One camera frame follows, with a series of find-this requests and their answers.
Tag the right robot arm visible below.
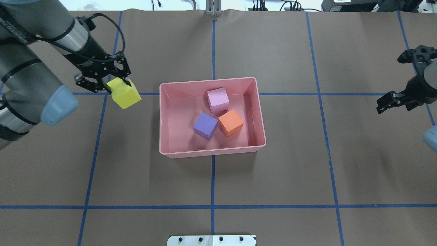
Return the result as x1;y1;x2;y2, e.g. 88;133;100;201
376;45;437;114

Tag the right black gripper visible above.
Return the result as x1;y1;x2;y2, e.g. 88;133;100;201
376;45;437;114

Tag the yellow foam block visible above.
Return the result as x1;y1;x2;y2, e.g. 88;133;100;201
106;78;142;110

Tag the orange foam block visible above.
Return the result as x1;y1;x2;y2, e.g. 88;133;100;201
218;109;244;138

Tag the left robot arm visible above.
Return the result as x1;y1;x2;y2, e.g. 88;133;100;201
0;0;133;149

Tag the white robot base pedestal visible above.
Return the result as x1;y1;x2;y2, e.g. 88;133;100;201
167;235;257;246

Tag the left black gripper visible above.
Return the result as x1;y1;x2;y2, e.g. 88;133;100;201
64;32;132;94

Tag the pink foam block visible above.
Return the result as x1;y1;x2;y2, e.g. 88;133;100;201
207;87;229;114

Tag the purple foam block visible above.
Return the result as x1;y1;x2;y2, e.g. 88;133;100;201
193;113;218;140

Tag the aluminium frame post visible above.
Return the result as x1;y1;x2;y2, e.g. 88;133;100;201
205;0;223;16

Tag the pink plastic bin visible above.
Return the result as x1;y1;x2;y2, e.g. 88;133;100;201
159;77;267;159

